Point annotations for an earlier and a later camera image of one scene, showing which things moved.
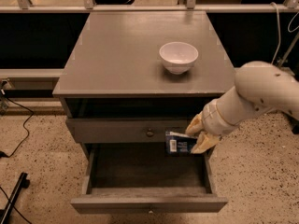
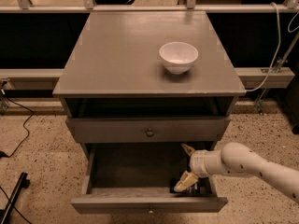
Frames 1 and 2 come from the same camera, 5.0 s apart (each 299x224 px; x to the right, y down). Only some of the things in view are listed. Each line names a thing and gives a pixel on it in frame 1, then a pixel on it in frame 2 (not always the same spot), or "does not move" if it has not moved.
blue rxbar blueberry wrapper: x=177 y=144 to x=204 y=187
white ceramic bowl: x=177 y=56 does not move
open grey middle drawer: x=140 y=177 does not move
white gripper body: x=212 y=119 to x=196 y=162
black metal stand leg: x=22 y=182 does not move
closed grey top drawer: x=131 y=130 does not move
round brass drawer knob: x=149 y=133 does not move
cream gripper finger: x=196 y=125 to x=190 y=150
